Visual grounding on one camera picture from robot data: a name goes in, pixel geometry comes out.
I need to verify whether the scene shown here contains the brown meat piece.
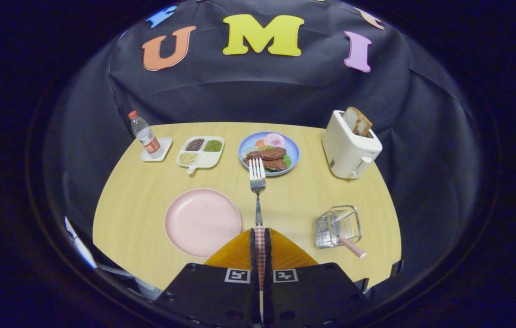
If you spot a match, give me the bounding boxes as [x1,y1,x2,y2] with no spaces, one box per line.
[245,147,287,161]
[258,158,288,172]

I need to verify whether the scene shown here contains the white divided condiment tray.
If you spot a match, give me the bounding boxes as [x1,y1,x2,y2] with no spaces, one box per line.
[176,136,225,174]

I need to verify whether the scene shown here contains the toast bread slice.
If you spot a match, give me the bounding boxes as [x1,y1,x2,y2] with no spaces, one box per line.
[342,107,364,133]
[357,114,373,137]

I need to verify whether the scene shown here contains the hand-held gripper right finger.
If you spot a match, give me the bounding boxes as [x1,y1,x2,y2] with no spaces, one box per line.
[263,228,368,325]

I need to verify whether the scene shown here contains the clear water bottle red label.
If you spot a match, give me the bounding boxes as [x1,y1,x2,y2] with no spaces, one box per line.
[128,111,163,154]

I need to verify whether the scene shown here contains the fork with checkered handle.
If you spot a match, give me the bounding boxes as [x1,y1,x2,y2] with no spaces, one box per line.
[249,158,267,290]

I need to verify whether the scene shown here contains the spoon with checkered handle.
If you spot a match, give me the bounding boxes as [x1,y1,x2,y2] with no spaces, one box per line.
[331,223,368,259]

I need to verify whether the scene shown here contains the green lettuce leaves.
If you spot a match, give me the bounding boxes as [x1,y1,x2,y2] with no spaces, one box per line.
[243,145,292,173]

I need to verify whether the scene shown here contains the pink plate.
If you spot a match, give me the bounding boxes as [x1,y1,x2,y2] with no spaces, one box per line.
[164,188,242,258]

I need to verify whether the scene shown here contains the white flat panel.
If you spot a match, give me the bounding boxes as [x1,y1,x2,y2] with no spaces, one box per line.
[65,216,98,269]

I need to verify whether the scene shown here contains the white square coaster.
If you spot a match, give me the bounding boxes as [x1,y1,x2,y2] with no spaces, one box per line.
[141,137,173,162]

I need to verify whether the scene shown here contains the white toaster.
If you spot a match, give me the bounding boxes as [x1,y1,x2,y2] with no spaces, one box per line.
[322,110,383,179]

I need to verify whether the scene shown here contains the blue food plate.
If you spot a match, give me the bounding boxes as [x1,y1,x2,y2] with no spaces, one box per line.
[238,132,300,177]

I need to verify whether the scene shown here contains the pink ham slice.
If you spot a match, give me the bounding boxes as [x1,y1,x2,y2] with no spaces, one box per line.
[263,133,286,149]

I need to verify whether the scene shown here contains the metal wire basket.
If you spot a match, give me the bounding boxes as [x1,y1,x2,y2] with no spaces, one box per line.
[315,205,362,249]

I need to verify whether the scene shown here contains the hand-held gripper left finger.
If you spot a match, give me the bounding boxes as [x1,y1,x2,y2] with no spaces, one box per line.
[153,228,256,325]

